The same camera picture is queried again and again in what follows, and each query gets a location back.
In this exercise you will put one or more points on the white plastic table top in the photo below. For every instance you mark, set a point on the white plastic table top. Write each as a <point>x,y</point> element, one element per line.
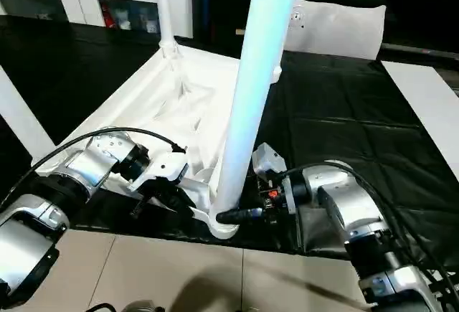
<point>143,86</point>

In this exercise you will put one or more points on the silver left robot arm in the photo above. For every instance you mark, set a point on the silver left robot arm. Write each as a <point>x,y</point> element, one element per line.
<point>89,168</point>

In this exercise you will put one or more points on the black table mat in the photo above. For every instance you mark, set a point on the black table mat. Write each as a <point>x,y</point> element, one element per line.
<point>340,111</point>

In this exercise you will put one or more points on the small tan label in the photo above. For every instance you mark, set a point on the small tan label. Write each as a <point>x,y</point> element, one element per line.
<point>239,32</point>

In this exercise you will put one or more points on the white flat board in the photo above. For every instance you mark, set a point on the white flat board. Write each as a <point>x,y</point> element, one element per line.
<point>426,100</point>

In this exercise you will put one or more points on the black cabinet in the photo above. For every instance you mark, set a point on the black cabinet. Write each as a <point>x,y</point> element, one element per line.
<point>215,3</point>

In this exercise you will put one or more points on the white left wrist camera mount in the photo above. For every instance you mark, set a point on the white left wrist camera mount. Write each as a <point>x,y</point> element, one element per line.
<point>165,168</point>

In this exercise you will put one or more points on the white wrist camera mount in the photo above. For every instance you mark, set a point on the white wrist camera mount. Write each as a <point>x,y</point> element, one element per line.
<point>165,168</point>
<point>267,158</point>

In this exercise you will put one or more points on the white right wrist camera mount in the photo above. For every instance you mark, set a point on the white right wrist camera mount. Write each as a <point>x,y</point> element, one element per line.
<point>267,158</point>

